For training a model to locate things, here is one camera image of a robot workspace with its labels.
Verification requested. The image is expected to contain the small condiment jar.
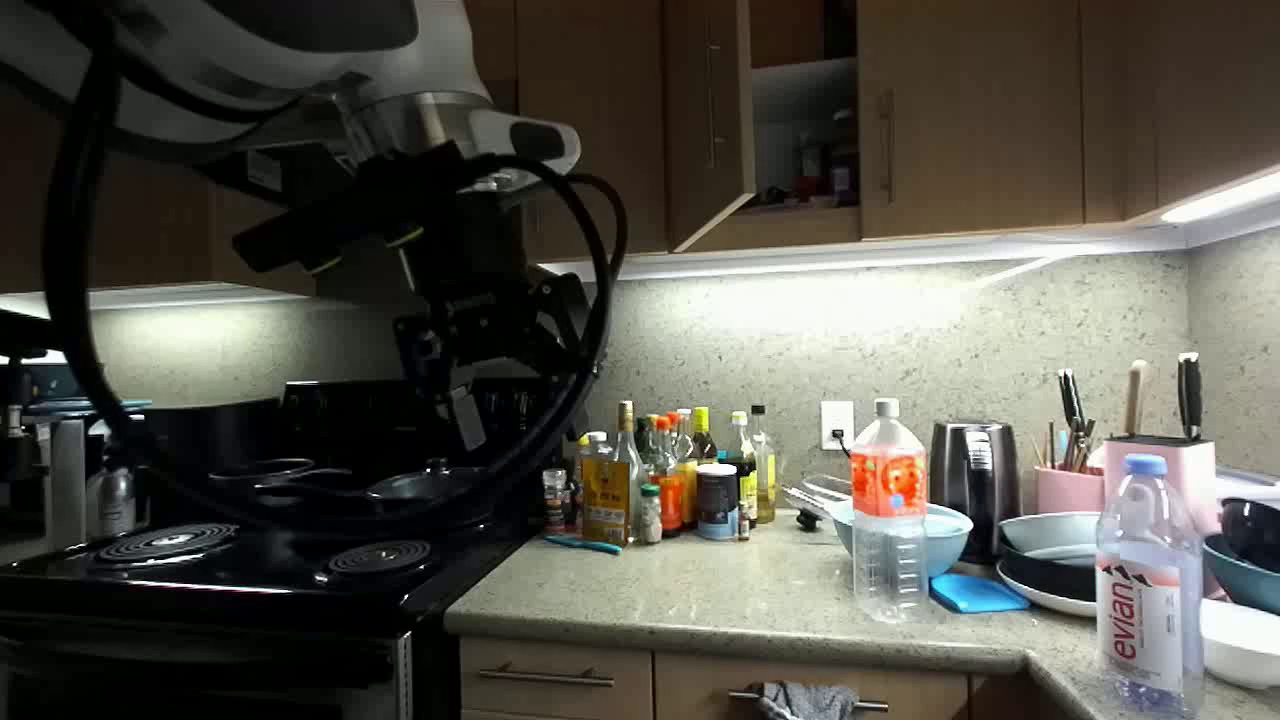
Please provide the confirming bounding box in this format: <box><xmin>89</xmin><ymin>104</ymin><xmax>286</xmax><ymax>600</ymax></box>
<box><xmin>632</xmin><ymin>476</ymin><xmax>669</xmax><ymax>550</ymax></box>

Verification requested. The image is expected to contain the pink white knife block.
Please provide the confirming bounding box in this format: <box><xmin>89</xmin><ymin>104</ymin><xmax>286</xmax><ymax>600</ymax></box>
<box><xmin>1101</xmin><ymin>433</ymin><xmax>1220</xmax><ymax>522</ymax></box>

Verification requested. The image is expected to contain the black handled knife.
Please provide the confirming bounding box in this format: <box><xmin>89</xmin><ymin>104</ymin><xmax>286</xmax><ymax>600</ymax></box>
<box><xmin>1172</xmin><ymin>350</ymin><xmax>1206</xmax><ymax>444</ymax></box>
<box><xmin>1055</xmin><ymin>370</ymin><xmax>1087</xmax><ymax>472</ymax></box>

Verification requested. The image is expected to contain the black frying pan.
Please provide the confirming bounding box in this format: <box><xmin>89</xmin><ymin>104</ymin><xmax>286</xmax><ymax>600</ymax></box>
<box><xmin>209</xmin><ymin>457</ymin><xmax>329</xmax><ymax>522</ymax></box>

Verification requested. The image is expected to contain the wooden handled knife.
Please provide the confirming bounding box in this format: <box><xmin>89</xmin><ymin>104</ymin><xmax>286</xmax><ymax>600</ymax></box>
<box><xmin>1120</xmin><ymin>356</ymin><xmax>1146</xmax><ymax>444</ymax></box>

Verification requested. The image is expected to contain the clear bottle orange label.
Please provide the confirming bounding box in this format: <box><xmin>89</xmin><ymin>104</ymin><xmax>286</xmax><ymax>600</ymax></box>
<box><xmin>847</xmin><ymin>396</ymin><xmax>931</xmax><ymax>630</ymax></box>

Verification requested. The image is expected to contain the evian water bottle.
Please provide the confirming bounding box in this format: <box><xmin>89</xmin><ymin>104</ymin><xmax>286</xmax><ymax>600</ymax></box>
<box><xmin>1093</xmin><ymin>453</ymin><xmax>1206</xmax><ymax>720</ymax></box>

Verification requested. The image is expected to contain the dark blue bowl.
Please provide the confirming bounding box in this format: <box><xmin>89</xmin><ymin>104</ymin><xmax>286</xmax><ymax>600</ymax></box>
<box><xmin>1195</xmin><ymin>492</ymin><xmax>1280</xmax><ymax>620</ymax></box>

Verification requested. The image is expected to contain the blue sponge cloth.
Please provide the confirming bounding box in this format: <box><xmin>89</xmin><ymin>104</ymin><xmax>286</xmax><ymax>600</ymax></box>
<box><xmin>929</xmin><ymin>567</ymin><xmax>1033</xmax><ymax>620</ymax></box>

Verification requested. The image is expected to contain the black cooking pot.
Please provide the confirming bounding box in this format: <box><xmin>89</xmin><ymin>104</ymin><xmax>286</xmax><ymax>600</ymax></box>
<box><xmin>136</xmin><ymin>396</ymin><xmax>292</xmax><ymax>502</ymax></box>

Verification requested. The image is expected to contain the steel electric kettle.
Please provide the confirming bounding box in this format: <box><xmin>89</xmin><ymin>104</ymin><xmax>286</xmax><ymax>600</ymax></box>
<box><xmin>929</xmin><ymin>416</ymin><xmax>1024</xmax><ymax>565</ymax></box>

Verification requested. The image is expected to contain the light blue bowl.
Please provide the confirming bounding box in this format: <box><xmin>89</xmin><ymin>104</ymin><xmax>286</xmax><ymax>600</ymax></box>
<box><xmin>829</xmin><ymin>498</ymin><xmax>977</xmax><ymax>580</ymax></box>

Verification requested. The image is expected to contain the dark bottle white cap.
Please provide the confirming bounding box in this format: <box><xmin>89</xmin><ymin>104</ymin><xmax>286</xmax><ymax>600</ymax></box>
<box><xmin>722</xmin><ymin>407</ymin><xmax>763</xmax><ymax>530</ymax></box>

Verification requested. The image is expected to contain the bottle with yellow pouch label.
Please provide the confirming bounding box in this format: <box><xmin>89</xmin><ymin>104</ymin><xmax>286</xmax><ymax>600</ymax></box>
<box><xmin>580</xmin><ymin>396</ymin><xmax>644</xmax><ymax>550</ymax></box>

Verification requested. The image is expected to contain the pale grey shallow bowl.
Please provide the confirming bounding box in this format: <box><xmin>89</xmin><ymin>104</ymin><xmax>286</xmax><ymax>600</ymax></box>
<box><xmin>997</xmin><ymin>507</ymin><xmax>1103</xmax><ymax>565</ymax></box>

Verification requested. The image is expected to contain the black pan with lid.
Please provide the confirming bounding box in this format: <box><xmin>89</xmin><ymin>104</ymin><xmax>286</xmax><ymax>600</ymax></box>
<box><xmin>363</xmin><ymin>461</ymin><xmax>500</xmax><ymax>522</ymax></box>

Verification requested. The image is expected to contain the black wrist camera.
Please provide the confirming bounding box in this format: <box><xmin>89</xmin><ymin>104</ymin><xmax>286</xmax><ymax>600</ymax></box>
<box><xmin>230</xmin><ymin>142</ymin><xmax>470</xmax><ymax>279</ymax></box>

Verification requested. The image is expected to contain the metal drawer handle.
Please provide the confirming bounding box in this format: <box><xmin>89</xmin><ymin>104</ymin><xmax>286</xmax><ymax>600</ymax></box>
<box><xmin>475</xmin><ymin>659</ymin><xmax>618</xmax><ymax>696</ymax></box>
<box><xmin>722</xmin><ymin>686</ymin><xmax>897</xmax><ymax>720</ymax></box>

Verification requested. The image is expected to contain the orange capped sauce bottle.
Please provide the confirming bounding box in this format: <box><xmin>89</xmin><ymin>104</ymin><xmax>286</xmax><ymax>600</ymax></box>
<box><xmin>647</xmin><ymin>407</ymin><xmax>699</xmax><ymax>541</ymax></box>

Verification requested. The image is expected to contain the brown wall cabinet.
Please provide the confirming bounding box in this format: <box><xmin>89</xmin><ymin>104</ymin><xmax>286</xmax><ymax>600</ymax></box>
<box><xmin>0</xmin><ymin>116</ymin><xmax>318</xmax><ymax>302</ymax></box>
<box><xmin>1079</xmin><ymin>0</ymin><xmax>1280</xmax><ymax>226</ymax></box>
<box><xmin>511</xmin><ymin>0</ymin><xmax>672</xmax><ymax>263</ymax></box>

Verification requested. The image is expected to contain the long under-cabinet light strip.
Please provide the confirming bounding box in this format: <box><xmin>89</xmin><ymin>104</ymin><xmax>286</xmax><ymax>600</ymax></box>
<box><xmin>537</xmin><ymin>227</ymin><xmax>1192</xmax><ymax>290</ymax></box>

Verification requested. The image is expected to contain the teal utensil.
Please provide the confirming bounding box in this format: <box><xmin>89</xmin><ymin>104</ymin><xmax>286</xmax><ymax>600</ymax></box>
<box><xmin>545</xmin><ymin>531</ymin><xmax>627</xmax><ymax>561</ymax></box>

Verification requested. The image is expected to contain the grey hanging towel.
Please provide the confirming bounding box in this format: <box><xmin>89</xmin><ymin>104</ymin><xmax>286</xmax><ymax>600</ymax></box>
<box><xmin>756</xmin><ymin>677</ymin><xmax>864</xmax><ymax>720</ymax></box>

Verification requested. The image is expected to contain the white wall outlet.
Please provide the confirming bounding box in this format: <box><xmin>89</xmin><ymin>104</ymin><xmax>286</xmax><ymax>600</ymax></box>
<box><xmin>816</xmin><ymin>396</ymin><xmax>860</xmax><ymax>453</ymax></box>

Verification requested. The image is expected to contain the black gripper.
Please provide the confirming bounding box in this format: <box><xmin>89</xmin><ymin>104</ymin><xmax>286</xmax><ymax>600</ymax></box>
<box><xmin>392</xmin><ymin>191</ymin><xmax>598</xmax><ymax>461</ymax></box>

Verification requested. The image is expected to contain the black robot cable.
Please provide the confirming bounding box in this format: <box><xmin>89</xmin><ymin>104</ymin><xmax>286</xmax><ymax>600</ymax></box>
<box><xmin>37</xmin><ymin>0</ymin><xmax>632</xmax><ymax>541</ymax></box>

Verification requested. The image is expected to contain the white bowl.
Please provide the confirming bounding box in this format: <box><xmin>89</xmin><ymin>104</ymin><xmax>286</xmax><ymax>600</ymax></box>
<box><xmin>1195</xmin><ymin>597</ymin><xmax>1280</xmax><ymax>696</ymax></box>

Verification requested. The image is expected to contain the closed brown cabinet door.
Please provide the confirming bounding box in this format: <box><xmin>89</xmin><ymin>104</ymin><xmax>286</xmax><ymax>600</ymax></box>
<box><xmin>857</xmin><ymin>0</ymin><xmax>1083</xmax><ymax>244</ymax></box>

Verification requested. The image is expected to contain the black electric stove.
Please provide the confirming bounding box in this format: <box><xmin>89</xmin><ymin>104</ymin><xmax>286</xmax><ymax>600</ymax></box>
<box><xmin>0</xmin><ymin>377</ymin><xmax>565</xmax><ymax>720</ymax></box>

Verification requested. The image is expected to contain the yellow capped dark sauce bottle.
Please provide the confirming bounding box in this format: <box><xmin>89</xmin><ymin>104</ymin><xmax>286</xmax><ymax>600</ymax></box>
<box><xmin>571</xmin><ymin>430</ymin><xmax>598</xmax><ymax>537</ymax></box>

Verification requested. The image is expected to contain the brown wooden cupboard door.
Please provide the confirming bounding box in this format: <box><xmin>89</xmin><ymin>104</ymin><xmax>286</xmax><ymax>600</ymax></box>
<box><xmin>661</xmin><ymin>0</ymin><xmax>769</xmax><ymax>255</ymax></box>

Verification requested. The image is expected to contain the silver coffee machine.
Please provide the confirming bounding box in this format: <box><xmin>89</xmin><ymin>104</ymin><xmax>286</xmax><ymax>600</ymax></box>
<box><xmin>0</xmin><ymin>350</ymin><xmax>90</xmax><ymax>555</ymax></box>

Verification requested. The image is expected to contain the pink utensil holder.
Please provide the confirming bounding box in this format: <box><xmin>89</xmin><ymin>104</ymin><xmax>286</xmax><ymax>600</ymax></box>
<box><xmin>1033</xmin><ymin>461</ymin><xmax>1109</xmax><ymax>522</ymax></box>

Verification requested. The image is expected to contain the black jar white lid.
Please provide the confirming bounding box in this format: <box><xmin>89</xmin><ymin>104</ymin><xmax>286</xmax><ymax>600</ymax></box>
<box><xmin>691</xmin><ymin>461</ymin><xmax>745</xmax><ymax>531</ymax></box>

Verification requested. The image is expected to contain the red labelled bottle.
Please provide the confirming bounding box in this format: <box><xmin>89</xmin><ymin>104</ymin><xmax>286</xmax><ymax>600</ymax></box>
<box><xmin>797</xmin><ymin>130</ymin><xmax>829</xmax><ymax>203</ymax></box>

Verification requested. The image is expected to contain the white lidded spice jar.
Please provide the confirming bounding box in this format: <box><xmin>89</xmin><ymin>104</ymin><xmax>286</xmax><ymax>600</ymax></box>
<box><xmin>541</xmin><ymin>463</ymin><xmax>580</xmax><ymax>541</ymax></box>

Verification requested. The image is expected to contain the pale yellow oil bottle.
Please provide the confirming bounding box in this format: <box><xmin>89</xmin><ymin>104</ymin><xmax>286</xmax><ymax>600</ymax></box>
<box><xmin>749</xmin><ymin>400</ymin><xmax>785</xmax><ymax>524</ymax></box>

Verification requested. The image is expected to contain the white plate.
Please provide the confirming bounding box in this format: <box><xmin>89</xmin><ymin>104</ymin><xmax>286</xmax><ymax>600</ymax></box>
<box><xmin>997</xmin><ymin>573</ymin><xmax>1103</xmax><ymax>625</ymax></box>

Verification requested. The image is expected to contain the glass pot lid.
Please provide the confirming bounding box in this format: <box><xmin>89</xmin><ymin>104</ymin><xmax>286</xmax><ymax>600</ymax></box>
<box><xmin>780</xmin><ymin>482</ymin><xmax>857</xmax><ymax>537</ymax></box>

